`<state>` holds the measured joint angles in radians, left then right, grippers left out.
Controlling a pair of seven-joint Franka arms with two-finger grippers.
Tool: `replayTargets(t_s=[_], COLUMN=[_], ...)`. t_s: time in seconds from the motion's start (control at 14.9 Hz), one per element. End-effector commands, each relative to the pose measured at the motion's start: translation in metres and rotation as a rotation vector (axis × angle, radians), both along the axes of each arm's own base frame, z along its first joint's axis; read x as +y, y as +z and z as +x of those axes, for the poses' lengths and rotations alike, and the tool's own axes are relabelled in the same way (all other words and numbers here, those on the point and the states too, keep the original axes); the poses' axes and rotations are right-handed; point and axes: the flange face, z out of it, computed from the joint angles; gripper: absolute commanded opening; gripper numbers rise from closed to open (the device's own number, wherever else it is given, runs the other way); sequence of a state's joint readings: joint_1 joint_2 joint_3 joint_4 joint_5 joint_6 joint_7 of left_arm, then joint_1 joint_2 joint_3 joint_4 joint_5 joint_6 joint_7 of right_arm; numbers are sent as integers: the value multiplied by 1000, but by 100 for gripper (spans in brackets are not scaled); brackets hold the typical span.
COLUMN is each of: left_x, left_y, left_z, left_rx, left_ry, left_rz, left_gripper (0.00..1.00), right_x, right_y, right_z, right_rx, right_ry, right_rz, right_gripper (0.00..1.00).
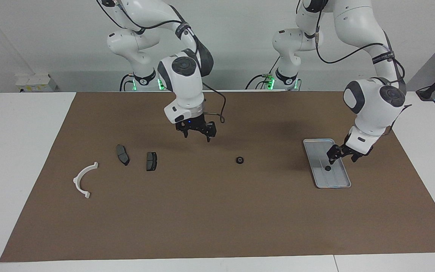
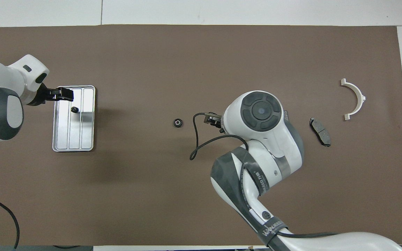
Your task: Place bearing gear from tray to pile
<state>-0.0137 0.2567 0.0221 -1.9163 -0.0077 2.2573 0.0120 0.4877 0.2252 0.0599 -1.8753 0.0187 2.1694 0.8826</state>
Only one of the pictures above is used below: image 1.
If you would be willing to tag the dark grey rectangular brake pad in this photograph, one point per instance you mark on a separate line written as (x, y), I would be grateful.
(151, 161)

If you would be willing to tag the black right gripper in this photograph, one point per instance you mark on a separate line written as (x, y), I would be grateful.
(194, 124)

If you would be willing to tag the large black flanged bearing gear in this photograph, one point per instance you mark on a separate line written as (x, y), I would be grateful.
(239, 160)

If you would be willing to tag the white curved plastic bracket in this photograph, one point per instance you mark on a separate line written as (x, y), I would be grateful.
(76, 181)

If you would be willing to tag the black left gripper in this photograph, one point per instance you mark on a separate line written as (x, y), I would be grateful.
(357, 149)

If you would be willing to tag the dark grey curved brake pad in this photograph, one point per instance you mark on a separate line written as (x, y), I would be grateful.
(122, 153)

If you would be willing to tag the rectangular silver metal tray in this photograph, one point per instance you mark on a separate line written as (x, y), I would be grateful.
(332, 179)

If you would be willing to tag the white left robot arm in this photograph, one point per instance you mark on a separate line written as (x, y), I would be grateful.
(372, 113)

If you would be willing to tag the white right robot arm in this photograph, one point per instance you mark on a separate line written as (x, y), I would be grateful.
(185, 87)

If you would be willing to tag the brown table mat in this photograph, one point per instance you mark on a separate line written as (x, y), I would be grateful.
(217, 211)

